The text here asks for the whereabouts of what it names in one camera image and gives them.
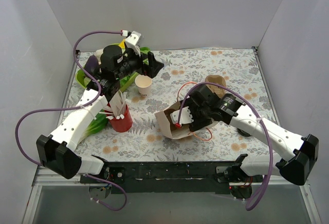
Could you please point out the kraft paper takeout bag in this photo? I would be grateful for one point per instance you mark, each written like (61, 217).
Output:
(170, 128)

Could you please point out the aluminium frame rail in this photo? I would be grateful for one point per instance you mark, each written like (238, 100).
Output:
(46, 177)

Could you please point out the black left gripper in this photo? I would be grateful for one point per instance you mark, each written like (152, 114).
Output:
(146, 63)

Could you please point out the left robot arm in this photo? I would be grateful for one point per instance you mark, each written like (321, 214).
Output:
(57, 150)

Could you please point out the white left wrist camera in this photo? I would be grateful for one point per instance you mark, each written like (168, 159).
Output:
(132, 41)

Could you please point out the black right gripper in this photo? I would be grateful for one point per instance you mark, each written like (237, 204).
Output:
(196, 125)

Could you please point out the white paper coffee cup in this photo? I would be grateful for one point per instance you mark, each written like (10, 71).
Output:
(143, 84)

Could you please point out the brown pulp cup carrier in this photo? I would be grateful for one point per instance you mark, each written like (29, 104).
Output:
(219, 80)

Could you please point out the purple toy eggplant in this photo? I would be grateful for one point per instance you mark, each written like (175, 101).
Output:
(92, 65)

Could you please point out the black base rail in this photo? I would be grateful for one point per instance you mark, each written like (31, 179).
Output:
(166, 176)

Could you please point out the floral patterned table mat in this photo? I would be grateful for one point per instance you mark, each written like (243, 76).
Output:
(182, 68)

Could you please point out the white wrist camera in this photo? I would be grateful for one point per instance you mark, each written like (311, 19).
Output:
(132, 41)
(185, 117)

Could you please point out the green toy lettuce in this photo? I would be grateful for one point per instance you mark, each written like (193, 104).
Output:
(97, 125)

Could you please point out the red cup holder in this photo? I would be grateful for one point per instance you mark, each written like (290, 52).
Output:
(123, 123)

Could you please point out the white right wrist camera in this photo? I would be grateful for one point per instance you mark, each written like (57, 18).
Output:
(185, 117)

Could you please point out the green vegetable tray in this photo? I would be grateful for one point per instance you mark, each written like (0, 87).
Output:
(83, 80)

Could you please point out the yellow toy pepper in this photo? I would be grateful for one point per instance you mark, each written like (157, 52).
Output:
(122, 44)

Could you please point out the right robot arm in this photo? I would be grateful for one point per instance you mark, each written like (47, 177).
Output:
(294, 155)

